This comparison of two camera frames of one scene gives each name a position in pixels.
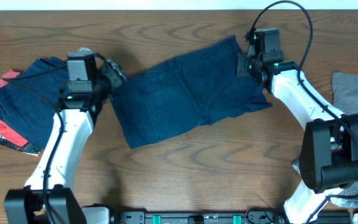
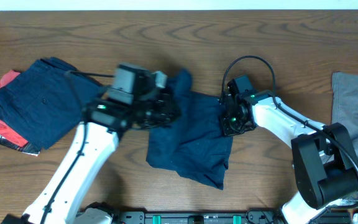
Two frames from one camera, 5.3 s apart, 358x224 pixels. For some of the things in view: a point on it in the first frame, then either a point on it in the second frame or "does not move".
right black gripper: (247, 60) to (224, 119)
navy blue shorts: (181, 93) to (197, 145)
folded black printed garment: (28, 148) does not move
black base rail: (253, 218) does not move
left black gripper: (114, 76) to (161, 102)
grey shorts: (357, 95) does not move
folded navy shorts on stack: (28, 99) does not move
